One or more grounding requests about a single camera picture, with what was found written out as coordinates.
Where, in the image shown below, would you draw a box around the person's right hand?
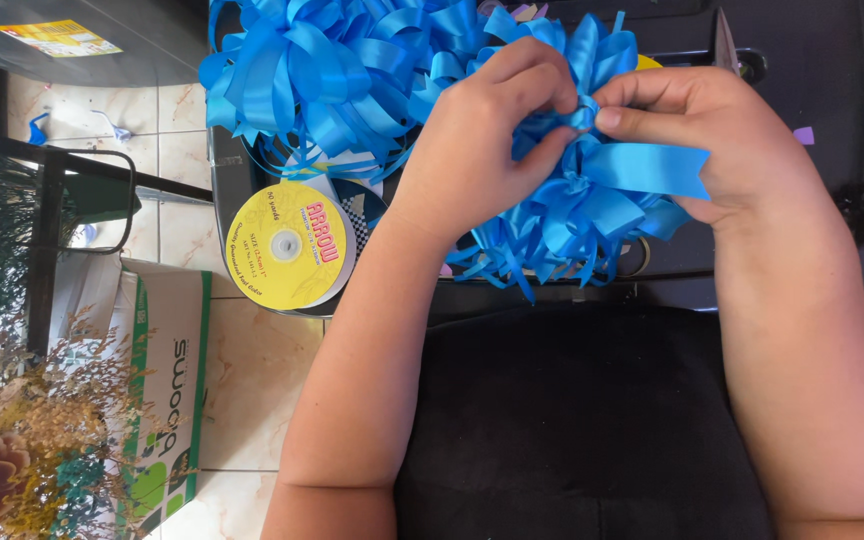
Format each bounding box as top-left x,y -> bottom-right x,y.
591,66 -> 832,230

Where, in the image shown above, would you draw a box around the person's left hand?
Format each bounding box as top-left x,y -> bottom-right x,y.
387,36 -> 583,252

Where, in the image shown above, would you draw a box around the blue ribbon pom-pom bow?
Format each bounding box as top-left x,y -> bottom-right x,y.
443,9 -> 712,303
383,0 -> 512,125
198,0 -> 433,183

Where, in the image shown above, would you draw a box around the checkered ribbon spool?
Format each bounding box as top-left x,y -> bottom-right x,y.
330,177 -> 390,258

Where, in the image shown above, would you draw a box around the black plastic tray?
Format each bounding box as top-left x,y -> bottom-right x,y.
207,0 -> 864,318

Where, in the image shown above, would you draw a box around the person's black clothing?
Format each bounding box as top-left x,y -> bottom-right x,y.
393,300 -> 776,540

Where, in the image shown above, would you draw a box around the pale blue ribbon scrap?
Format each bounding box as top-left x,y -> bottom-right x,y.
90,108 -> 135,144

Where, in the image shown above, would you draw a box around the white green cardboard box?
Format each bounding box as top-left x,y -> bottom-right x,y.
104,258 -> 214,538

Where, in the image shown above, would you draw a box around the grey appliance with yellow sticker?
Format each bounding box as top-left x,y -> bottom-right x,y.
0,0 -> 210,89

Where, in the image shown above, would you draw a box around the white wrapping paper sheet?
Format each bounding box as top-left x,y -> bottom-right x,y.
48,249 -> 127,355

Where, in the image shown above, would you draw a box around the black metal rack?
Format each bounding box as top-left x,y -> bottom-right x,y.
0,122 -> 215,363

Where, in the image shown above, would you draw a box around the dried flower bouquet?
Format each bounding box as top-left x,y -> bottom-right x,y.
0,306 -> 201,540

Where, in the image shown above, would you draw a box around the black handled scissors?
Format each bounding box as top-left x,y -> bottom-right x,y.
711,6 -> 769,85

